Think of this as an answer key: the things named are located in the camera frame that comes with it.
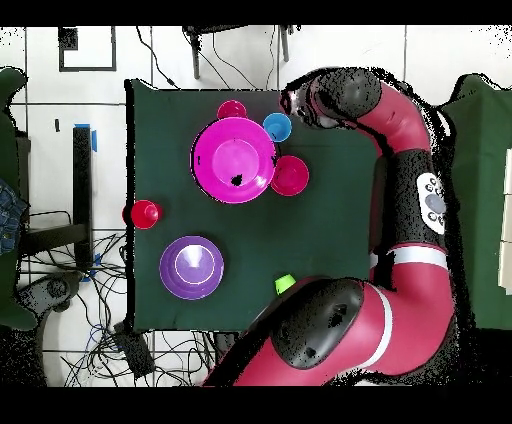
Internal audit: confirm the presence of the small crimson pink bowl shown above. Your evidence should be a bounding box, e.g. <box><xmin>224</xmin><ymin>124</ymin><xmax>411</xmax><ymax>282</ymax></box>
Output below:
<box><xmin>270</xmin><ymin>154</ymin><xmax>310</xmax><ymax>198</ymax></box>

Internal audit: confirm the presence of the large magenta bowl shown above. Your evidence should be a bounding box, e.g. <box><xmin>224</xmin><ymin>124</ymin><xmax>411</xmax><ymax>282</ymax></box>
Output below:
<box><xmin>190</xmin><ymin>116</ymin><xmax>278</xmax><ymax>205</ymax></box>

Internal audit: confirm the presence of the green cup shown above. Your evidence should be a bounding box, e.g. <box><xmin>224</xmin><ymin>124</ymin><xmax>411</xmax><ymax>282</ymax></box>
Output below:
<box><xmin>274</xmin><ymin>273</ymin><xmax>297</xmax><ymax>296</ymax></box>

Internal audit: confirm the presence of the blue cup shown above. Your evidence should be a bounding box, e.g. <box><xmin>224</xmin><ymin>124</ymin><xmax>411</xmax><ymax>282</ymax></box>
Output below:
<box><xmin>262</xmin><ymin>112</ymin><xmax>293</xmax><ymax>144</ymax></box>

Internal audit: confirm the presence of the dark green tablecloth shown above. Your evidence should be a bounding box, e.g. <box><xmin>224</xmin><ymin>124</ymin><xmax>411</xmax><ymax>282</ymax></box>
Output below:
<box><xmin>124</xmin><ymin>77</ymin><xmax>385</xmax><ymax>333</ymax></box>

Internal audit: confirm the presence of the purple bowl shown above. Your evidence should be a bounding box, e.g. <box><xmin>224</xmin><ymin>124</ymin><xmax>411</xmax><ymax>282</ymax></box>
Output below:
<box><xmin>159</xmin><ymin>235</ymin><xmax>225</xmax><ymax>301</ymax></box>

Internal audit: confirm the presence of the crimson pink cup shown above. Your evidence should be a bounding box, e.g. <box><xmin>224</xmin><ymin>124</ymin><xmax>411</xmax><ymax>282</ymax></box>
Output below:
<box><xmin>216</xmin><ymin>99</ymin><xmax>248</xmax><ymax>120</ymax></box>

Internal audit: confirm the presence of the red cup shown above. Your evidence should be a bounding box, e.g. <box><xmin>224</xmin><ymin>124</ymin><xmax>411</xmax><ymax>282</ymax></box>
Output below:
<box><xmin>121</xmin><ymin>199</ymin><xmax>164</xmax><ymax>231</ymax></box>

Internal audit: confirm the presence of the dark metal legged stand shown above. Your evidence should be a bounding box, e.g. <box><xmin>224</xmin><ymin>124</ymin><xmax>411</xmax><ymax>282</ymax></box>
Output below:
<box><xmin>181</xmin><ymin>24</ymin><xmax>295</xmax><ymax>80</ymax></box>

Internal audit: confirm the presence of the blue tape strip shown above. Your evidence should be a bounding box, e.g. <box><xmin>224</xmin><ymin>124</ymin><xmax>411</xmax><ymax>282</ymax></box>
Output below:
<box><xmin>74</xmin><ymin>122</ymin><xmax>98</xmax><ymax>154</ymax></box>

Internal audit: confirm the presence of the black metal bar stand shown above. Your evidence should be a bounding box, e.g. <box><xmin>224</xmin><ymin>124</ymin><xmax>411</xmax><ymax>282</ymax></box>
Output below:
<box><xmin>19</xmin><ymin>126</ymin><xmax>94</xmax><ymax>271</ymax></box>

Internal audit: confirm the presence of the black power strip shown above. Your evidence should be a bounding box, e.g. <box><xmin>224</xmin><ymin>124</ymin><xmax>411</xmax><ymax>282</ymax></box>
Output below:
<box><xmin>112</xmin><ymin>322</ymin><xmax>156</xmax><ymax>379</ymax></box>

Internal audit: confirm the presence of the black office chair base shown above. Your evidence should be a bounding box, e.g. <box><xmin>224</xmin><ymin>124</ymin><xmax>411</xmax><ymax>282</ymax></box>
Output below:
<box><xmin>17</xmin><ymin>270</ymin><xmax>83</xmax><ymax>315</ymax></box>

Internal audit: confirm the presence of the green cloth covered table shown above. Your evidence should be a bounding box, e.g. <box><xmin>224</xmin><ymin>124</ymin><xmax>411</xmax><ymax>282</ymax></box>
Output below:
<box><xmin>0</xmin><ymin>64</ymin><xmax>39</xmax><ymax>331</ymax></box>
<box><xmin>441</xmin><ymin>73</ymin><xmax>512</xmax><ymax>331</ymax></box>

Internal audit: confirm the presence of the blue denim fabric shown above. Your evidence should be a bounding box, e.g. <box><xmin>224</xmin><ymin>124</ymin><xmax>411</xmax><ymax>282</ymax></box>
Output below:
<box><xmin>0</xmin><ymin>178</ymin><xmax>28</xmax><ymax>256</ymax></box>

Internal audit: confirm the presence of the white box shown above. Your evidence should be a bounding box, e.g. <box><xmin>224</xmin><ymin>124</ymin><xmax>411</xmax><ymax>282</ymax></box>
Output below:
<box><xmin>497</xmin><ymin>147</ymin><xmax>512</xmax><ymax>295</ymax></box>

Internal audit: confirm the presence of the black cable with plug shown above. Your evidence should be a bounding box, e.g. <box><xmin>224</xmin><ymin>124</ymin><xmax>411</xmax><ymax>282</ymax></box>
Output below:
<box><xmin>134</xmin><ymin>25</ymin><xmax>180</xmax><ymax>89</ymax></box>

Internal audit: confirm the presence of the tangle of black cables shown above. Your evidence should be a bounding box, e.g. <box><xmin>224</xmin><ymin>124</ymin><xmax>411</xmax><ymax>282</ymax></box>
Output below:
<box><xmin>19</xmin><ymin>209</ymin><xmax>225</xmax><ymax>387</ymax></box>

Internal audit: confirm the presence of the grey square floor frame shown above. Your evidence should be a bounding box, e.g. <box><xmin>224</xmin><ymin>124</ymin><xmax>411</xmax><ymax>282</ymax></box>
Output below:
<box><xmin>58</xmin><ymin>26</ymin><xmax>118</xmax><ymax>73</ymax></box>

